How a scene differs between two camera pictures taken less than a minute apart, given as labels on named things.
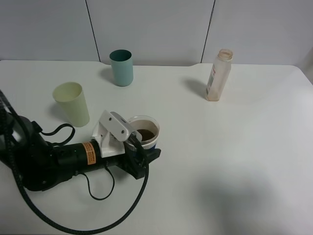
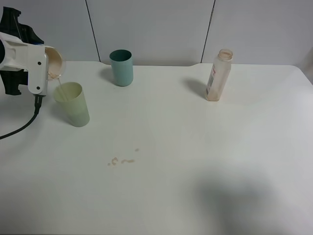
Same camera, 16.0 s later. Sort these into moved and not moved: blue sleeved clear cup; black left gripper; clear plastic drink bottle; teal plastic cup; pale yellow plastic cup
Moved: blue sleeved clear cup; black left gripper
Not moved: teal plastic cup; clear plastic drink bottle; pale yellow plastic cup
